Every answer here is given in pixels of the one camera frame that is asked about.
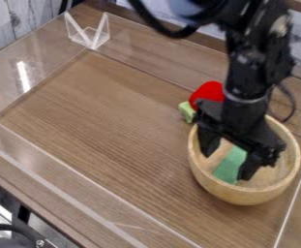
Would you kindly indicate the clear acrylic corner bracket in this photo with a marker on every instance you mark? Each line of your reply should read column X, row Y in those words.
column 89, row 37

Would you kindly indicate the light wooden bowl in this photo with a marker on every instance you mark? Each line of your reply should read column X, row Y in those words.
column 270, row 181

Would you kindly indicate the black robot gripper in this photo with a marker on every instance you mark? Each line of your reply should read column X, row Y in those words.
column 239, row 121

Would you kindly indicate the red plush ball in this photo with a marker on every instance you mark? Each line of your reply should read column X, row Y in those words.
column 210, row 91

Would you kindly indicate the black table leg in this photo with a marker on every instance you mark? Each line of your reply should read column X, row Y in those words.
column 21, row 217

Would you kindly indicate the clear acrylic front barrier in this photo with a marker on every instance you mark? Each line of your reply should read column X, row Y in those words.
column 90, row 214

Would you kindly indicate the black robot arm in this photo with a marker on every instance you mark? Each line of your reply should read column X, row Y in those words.
column 258, row 33

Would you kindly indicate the green rectangular block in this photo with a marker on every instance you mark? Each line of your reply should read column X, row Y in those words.
column 227, row 169

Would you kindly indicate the small green block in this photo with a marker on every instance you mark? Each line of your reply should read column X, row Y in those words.
column 187, row 111

